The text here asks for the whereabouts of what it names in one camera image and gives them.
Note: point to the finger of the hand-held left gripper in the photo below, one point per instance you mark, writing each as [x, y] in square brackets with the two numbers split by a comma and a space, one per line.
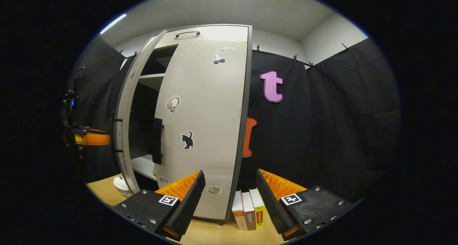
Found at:
[94, 139]

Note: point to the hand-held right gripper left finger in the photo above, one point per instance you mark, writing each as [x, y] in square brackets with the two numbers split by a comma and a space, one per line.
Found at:
[189, 202]

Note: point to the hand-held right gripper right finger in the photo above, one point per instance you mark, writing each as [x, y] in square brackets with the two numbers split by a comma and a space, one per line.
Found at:
[272, 205]

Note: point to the grey shoe cabinet door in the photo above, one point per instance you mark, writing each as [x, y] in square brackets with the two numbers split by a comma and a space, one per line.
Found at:
[214, 112]
[125, 94]

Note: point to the grey shoe cabinet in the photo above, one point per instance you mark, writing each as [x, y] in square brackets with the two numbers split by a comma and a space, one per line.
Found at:
[143, 102]

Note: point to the grey cabinet drawer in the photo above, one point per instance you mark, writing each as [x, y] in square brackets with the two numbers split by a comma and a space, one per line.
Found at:
[222, 34]

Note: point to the yellow book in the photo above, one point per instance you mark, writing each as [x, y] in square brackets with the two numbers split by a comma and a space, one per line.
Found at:
[258, 207]

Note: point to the brown book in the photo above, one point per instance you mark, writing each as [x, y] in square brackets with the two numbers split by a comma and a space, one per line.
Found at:
[249, 212]

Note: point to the white round object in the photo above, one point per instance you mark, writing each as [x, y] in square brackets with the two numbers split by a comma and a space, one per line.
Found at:
[121, 186]

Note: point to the long ceiling light strip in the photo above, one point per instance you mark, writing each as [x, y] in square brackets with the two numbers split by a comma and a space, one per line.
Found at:
[113, 23]

